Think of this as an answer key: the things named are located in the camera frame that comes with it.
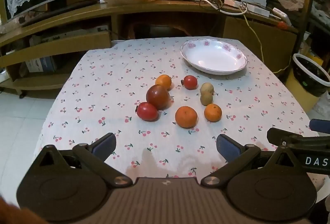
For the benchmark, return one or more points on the small red tomato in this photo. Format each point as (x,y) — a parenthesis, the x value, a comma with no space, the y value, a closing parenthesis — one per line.
(189,82)

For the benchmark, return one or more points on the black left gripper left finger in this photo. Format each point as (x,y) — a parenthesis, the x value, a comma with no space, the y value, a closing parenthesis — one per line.
(93,157)

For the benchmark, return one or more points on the wooden TV cabinet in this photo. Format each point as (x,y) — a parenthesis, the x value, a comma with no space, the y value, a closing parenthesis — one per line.
(258,33)

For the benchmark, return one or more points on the black waste bin white rim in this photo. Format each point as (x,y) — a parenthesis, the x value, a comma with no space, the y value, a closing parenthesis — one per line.
(312,77)

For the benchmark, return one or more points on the white adapter box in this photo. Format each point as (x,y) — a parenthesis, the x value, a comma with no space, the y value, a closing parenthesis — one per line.
(282,15)

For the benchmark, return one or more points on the white floral plate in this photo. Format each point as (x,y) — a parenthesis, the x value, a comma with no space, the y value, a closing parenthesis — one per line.
(214,57)

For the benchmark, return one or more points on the large dark red tomato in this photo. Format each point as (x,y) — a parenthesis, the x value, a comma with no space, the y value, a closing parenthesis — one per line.
(158,96)

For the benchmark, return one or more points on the tan longan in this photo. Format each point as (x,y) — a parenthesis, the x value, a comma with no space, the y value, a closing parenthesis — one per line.
(206,98)
(207,88)

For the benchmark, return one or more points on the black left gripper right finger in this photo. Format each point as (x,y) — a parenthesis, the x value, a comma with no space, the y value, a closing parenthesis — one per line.
(238,157)

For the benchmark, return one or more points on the small red object on cabinet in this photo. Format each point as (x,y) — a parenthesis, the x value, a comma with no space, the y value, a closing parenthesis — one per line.
(282,25)

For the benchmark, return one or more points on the small orange tangerine back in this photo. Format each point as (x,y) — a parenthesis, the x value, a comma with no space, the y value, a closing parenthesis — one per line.
(165,81)

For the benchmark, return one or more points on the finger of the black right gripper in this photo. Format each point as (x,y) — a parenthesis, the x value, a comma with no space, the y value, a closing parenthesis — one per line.
(280,137)
(320,126)

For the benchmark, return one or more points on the white power strip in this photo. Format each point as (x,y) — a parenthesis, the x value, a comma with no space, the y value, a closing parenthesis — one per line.
(245,6)

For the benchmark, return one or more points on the cherry print tablecloth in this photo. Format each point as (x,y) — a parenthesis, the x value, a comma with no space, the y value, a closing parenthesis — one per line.
(106,86)

